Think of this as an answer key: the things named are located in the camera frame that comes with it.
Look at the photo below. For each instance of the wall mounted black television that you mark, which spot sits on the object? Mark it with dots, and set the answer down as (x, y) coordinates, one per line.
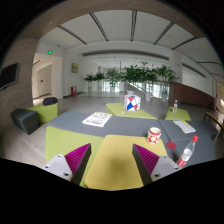
(9, 75)

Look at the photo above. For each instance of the red and white mug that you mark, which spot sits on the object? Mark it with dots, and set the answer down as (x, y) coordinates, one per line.
(154, 135)

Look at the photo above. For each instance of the distant clear water bottle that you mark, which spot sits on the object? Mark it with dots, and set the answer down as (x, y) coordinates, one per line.
(175, 106)

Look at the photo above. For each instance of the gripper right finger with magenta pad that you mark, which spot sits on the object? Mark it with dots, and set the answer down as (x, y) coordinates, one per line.
(151, 166)

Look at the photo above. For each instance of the dark grey ottoman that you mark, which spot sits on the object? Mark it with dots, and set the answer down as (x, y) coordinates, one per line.
(26, 120)

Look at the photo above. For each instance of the open magazine on table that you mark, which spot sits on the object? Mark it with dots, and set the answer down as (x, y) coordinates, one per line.
(98, 119)

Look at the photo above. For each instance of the red fire extinguisher box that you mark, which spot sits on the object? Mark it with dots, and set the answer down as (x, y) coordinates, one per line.
(73, 91)

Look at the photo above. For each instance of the framed picture on wall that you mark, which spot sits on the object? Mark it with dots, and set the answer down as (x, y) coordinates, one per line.
(74, 68)

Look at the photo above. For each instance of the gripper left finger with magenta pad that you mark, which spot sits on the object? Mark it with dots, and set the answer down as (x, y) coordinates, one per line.
(71, 166)

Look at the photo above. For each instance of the green seat with black bag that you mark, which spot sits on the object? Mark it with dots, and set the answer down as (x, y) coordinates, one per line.
(47, 111)

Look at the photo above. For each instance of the row of potted plants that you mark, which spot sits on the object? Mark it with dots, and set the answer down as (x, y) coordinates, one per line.
(135, 74)

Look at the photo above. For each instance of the red round coaster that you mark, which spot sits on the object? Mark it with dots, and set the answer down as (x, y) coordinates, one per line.
(171, 145)

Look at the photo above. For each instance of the wooden bench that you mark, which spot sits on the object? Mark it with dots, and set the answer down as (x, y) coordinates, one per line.
(215, 117)

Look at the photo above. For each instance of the red blue white cube box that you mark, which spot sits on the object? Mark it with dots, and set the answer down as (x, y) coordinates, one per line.
(132, 102)

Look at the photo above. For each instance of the clear bottle with red cap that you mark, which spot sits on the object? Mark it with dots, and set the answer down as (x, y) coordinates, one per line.
(187, 152)

